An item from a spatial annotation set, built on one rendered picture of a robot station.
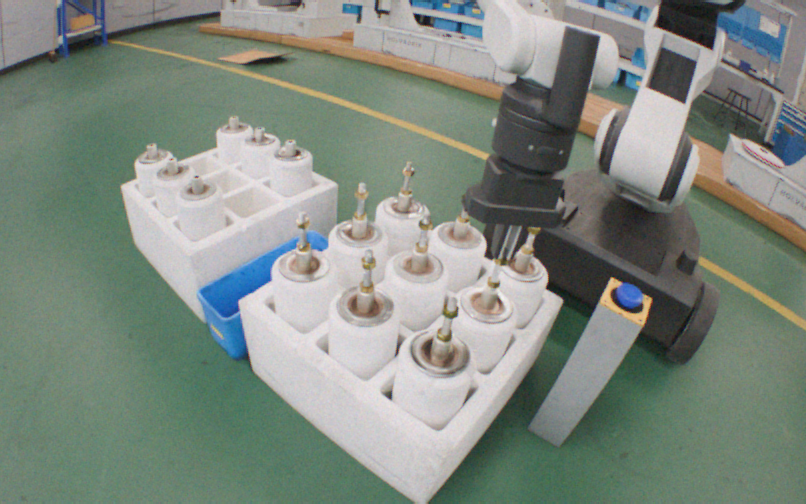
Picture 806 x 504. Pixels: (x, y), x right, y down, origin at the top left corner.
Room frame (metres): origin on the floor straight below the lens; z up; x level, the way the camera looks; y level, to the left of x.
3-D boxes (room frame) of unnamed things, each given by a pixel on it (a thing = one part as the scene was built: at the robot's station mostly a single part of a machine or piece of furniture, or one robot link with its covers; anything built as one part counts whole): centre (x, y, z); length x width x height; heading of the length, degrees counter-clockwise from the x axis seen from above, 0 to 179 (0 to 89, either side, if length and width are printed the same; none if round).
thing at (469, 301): (0.44, -0.12, 0.25); 0.08 x 0.08 x 0.01
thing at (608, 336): (0.41, -0.31, 0.16); 0.07 x 0.07 x 0.31; 57
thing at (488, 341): (0.44, -0.12, 0.16); 0.10 x 0.10 x 0.18
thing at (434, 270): (0.51, -0.03, 0.25); 0.08 x 0.08 x 0.01
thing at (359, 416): (0.51, -0.03, 0.09); 0.39 x 0.39 x 0.18; 57
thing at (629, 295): (0.41, -0.31, 0.32); 0.04 x 0.04 x 0.02
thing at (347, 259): (0.57, 0.07, 0.16); 0.10 x 0.10 x 0.18
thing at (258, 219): (0.81, 0.44, 0.09); 0.39 x 0.39 x 0.18; 57
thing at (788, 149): (3.33, -3.90, 0.18); 0.50 x 0.41 x 0.37; 150
